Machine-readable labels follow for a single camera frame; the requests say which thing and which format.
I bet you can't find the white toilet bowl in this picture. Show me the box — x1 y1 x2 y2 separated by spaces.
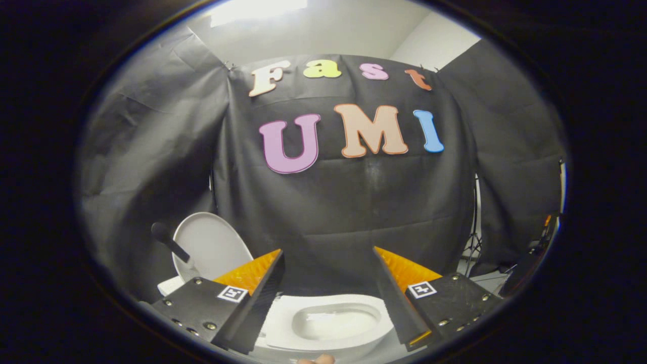
253 294 396 363

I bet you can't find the black tripod light stand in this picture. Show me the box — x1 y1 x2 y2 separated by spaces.
463 174 483 279

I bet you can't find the white toilet tank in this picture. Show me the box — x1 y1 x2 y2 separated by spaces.
157 276 185 297

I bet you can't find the dark equipment case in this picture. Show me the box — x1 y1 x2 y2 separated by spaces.
498 212 562 299

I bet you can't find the black backdrop cloth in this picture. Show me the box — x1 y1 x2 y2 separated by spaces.
78 25 567 304

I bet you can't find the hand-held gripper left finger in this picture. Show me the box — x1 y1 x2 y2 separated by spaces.
151 249 286 355

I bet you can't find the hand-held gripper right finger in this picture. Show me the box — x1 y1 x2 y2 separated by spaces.
373 246 505 353

